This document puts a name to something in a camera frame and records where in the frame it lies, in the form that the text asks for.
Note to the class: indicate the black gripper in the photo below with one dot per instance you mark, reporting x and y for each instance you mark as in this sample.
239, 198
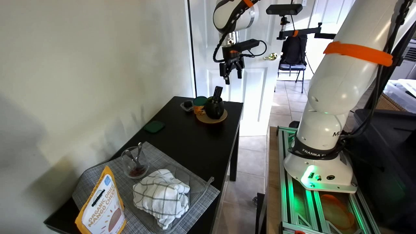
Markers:
229, 59

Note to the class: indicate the black remote control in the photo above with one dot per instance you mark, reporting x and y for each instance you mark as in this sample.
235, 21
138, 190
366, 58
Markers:
217, 93

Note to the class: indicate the black ceramic mug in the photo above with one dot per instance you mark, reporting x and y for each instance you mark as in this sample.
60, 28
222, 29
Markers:
213, 108

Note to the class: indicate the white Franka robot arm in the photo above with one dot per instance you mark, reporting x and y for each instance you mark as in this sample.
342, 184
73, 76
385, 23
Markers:
346, 86

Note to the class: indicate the white door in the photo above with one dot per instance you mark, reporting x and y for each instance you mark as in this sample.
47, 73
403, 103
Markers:
255, 92

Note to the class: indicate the green and white cup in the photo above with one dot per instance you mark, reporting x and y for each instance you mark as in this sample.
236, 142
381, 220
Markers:
199, 105

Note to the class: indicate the round cork coaster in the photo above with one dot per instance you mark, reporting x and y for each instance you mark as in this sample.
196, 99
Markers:
216, 121

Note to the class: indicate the folding chair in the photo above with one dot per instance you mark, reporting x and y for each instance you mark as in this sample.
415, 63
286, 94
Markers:
291, 67

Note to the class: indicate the black backpack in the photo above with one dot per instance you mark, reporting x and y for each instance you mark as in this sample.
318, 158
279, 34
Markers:
294, 49

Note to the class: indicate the black table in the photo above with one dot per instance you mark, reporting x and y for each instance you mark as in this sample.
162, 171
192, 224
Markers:
190, 144

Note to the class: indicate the green square lid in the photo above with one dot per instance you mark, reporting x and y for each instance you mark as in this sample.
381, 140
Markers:
153, 127

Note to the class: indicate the wooden board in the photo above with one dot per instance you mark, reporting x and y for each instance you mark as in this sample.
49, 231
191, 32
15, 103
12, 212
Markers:
273, 183

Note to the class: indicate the metal spoon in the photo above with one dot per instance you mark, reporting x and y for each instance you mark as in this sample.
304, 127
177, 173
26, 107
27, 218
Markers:
138, 154

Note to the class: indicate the white checkered cloth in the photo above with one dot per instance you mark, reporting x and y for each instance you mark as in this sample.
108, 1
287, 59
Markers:
161, 197

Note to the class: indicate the grey woven placemat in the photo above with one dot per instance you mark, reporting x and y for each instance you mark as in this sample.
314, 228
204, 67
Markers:
92, 183

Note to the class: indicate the orange paper pouch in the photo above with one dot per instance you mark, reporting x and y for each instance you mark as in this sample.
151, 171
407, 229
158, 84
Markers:
101, 209

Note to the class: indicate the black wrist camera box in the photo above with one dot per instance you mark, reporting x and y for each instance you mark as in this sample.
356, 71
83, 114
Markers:
247, 46

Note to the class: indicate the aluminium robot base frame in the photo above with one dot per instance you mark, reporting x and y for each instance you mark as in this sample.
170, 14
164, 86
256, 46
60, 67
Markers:
299, 209

